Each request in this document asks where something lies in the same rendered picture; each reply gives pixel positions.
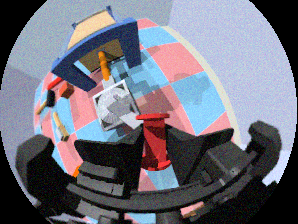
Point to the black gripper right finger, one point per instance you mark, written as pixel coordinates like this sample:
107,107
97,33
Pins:
185,150

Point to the black-headed mallet with wooden handle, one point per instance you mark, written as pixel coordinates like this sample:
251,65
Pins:
49,101

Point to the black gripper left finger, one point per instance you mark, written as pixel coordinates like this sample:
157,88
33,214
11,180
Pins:
126,153

